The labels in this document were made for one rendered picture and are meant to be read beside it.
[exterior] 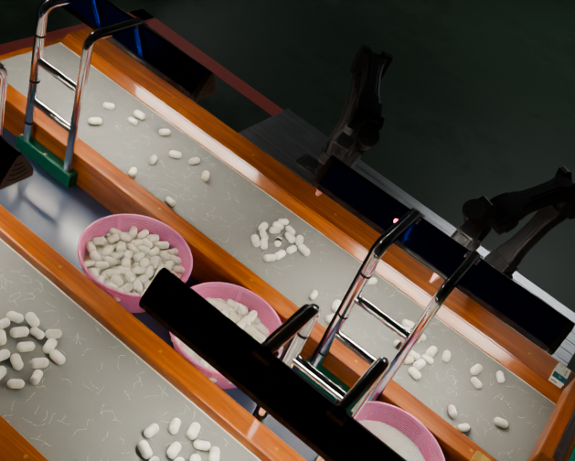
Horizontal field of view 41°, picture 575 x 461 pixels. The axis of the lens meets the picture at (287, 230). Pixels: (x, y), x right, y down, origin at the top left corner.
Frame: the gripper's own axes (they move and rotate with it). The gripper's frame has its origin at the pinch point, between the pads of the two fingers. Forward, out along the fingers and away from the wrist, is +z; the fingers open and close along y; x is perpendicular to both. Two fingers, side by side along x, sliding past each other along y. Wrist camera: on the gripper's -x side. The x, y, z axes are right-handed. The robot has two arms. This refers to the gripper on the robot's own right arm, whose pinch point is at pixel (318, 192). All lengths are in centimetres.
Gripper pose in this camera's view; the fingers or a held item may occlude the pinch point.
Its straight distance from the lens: 201.2
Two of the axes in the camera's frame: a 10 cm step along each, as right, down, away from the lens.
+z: -6.2, 7.7, -1.6
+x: 1.2, 2.9, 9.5
